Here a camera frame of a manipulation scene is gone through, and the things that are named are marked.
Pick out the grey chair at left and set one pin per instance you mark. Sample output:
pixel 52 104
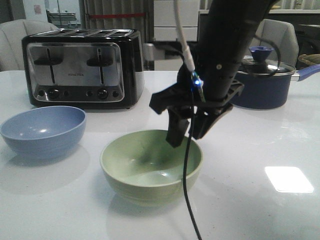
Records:
pixel 11 35

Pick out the white refrigerator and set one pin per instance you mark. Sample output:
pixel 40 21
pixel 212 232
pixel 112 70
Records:
pixel 177 21

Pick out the blue bowl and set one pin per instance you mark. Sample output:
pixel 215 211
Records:
pixel 46 132

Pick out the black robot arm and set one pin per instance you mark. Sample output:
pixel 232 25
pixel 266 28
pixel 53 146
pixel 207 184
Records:
pixel 228 32

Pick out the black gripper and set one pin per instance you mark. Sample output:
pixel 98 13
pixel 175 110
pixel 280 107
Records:
pixel 219 86

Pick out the blue saucepan with handle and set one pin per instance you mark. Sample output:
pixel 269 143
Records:
pixel 268 92

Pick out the grey upholstered chair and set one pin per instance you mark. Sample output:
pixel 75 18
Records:
pixel 283 35

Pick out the black and chrome toaster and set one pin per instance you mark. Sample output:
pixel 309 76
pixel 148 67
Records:
pixel 90 69

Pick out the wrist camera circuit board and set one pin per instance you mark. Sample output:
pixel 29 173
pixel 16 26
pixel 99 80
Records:
pixel 198 85

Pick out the green bowl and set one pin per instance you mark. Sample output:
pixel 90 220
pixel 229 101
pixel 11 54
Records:
pixel 144 169

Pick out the glass lid with blue knob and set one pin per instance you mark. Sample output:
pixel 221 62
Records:
pixel 264 61

